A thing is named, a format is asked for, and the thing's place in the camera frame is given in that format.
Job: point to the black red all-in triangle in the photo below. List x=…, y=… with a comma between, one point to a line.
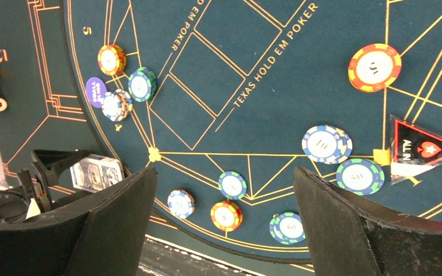
x=414, y=150

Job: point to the orange chip stack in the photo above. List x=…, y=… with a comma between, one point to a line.
x=227, y=216

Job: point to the orange poker chip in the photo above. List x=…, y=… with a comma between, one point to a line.
x=374, y=67
x=111, y=59

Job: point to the purple small blind button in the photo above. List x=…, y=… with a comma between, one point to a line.
x=95, y=91

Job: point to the round blue poker mat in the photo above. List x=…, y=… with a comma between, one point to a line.
x=240, y=83

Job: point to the pink white chip stack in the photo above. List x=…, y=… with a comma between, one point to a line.
x=181, y=204

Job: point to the blue playing card deck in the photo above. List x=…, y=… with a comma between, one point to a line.
x=95, y=173

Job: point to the teal poker chip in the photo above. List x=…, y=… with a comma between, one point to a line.
x=360, y=176
x=232, y=185
x=142, y=84

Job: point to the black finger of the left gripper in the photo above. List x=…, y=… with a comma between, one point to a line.
x=50, y=164

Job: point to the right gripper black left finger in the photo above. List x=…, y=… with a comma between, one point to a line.
x=100, y=234

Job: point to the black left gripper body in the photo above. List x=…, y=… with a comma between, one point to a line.
x=15, y=202

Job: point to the teal chip stack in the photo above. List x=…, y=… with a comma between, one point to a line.
x=287, y=228

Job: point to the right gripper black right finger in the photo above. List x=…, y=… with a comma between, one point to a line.
x=349, y=234

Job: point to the rectangular dark green poker mat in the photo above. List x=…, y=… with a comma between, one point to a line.
x=44, y=112

